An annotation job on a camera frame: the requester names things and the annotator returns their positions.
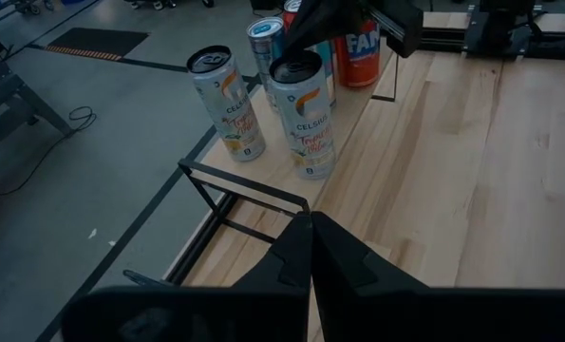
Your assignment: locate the black mat with hazard stripes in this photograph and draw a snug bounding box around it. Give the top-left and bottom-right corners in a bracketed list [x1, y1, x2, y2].
[43, 27, 150, 63]

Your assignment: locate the silver Celsius can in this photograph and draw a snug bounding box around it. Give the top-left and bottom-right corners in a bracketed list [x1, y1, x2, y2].
[268, 49, 338, 181]

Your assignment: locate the coiled black cable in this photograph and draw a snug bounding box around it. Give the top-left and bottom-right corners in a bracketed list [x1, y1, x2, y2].
[0, 104, 98, 208]

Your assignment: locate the grey metal stand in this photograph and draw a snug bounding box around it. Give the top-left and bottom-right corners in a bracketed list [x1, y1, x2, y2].
[0, 23, 74, 158]

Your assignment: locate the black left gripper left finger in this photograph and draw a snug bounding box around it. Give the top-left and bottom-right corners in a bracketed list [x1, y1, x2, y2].
[61, 211, 314, 342]

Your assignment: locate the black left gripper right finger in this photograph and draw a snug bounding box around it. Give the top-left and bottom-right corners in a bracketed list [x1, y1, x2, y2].
[310, 211, 565, 342]

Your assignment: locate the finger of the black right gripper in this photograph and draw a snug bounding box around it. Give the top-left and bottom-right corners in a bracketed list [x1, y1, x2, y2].
[282, 0, 359, 57]

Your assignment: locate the Celsius can with orange script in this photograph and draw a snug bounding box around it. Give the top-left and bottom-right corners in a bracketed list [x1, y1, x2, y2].
[186, 45, 267, 162]

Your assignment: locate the blue silver energy drink can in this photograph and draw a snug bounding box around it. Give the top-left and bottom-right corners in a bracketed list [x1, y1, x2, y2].
[246, 16, 288, 113]
[310, 40, 339, 110]

